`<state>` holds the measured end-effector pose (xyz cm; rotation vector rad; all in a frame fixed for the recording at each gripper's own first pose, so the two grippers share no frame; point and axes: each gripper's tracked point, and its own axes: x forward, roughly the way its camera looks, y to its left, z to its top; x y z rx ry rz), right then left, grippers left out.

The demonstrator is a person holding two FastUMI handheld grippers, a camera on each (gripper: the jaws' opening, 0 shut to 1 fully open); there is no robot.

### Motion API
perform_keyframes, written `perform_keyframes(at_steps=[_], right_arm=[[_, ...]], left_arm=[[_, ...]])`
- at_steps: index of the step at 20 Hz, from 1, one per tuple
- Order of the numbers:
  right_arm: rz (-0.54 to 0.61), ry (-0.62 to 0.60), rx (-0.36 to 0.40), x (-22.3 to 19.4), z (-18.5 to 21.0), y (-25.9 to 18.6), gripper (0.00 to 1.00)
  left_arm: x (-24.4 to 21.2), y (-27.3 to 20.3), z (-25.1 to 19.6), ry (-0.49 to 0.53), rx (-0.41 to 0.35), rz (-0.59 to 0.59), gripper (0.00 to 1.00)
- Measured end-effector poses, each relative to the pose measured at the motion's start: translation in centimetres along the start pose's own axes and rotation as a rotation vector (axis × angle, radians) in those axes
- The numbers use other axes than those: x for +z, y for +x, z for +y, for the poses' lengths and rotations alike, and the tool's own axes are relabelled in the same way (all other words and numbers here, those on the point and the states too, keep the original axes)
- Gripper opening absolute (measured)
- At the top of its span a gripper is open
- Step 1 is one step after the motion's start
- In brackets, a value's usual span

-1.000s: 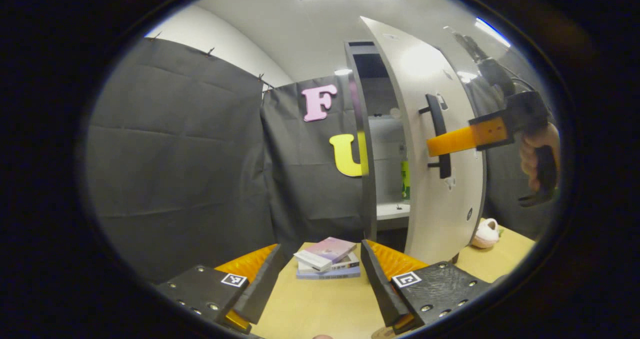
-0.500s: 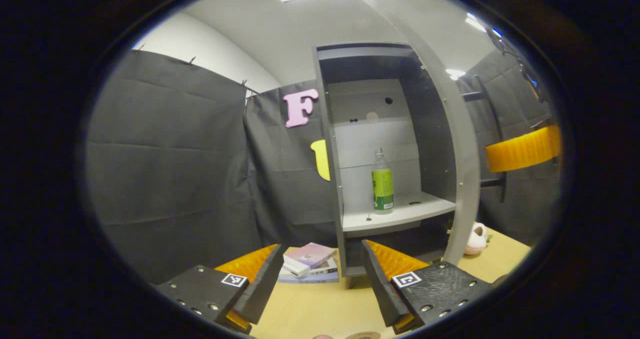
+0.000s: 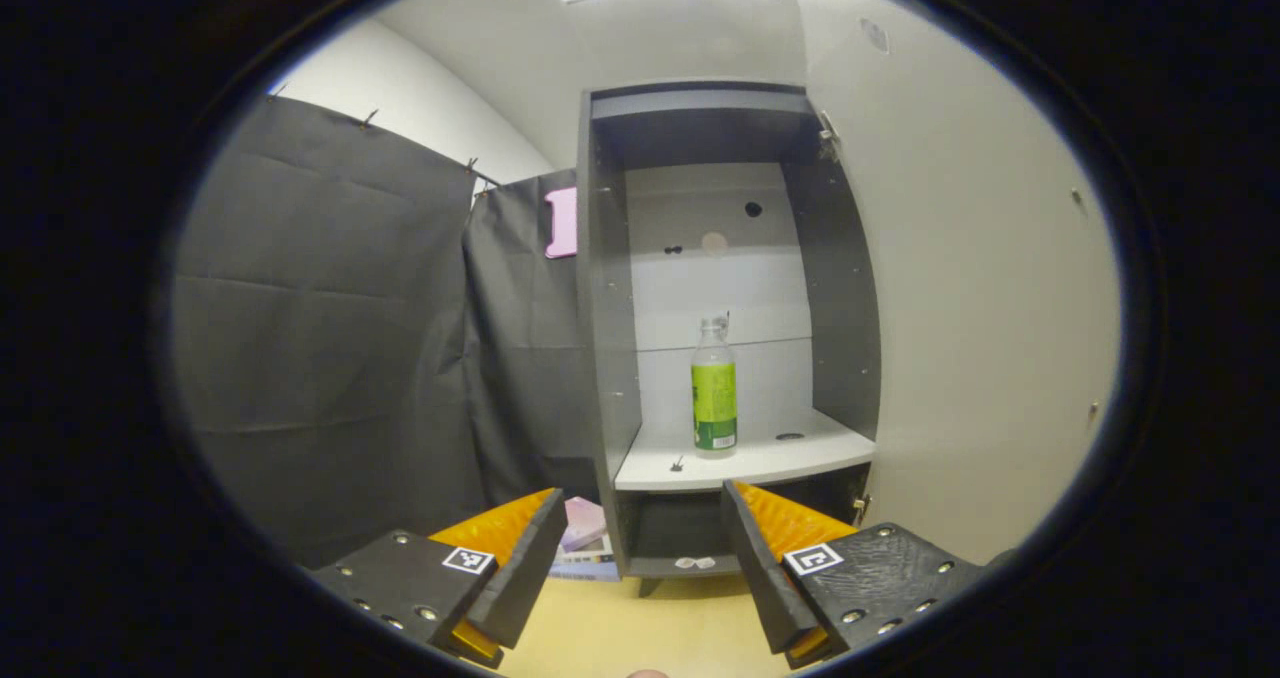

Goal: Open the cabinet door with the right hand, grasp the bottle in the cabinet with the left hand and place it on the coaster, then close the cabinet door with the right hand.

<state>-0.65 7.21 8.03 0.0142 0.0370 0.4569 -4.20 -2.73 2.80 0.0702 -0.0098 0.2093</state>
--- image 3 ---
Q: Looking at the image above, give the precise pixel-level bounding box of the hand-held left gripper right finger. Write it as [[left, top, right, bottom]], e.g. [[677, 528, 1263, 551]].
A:
[[722, 480, 1001, 671]]

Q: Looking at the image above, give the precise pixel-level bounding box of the dark grey cabinet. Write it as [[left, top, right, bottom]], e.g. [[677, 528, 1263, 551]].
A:
[[575, 80, 883, 599]]

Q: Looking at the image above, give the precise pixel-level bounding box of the green label plastic bottle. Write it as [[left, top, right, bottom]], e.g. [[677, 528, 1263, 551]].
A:
[[690, 316, 740, 457]]

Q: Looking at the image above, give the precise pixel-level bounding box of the white cabinet shelf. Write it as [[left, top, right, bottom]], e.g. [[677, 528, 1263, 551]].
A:
[[614, 406, 877, 493]]

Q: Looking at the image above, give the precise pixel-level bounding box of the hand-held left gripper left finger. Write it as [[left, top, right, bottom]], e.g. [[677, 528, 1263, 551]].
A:
[[310, 488, 568, 669]]

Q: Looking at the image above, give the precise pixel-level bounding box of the pink box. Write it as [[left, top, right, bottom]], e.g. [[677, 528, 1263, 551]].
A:
[[560, 496, 610, 555]]

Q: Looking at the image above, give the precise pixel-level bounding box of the black backdrop cloth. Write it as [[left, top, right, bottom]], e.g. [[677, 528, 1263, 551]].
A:
[[170, 93, 603, 571]]

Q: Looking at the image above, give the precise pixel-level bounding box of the beige cabinet door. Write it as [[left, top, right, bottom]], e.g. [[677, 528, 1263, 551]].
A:
[[785, 0, 1123, 569]]

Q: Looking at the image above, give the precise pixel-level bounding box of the blue white box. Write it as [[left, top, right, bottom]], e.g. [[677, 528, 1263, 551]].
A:
[[547, 546, 622, 585]]

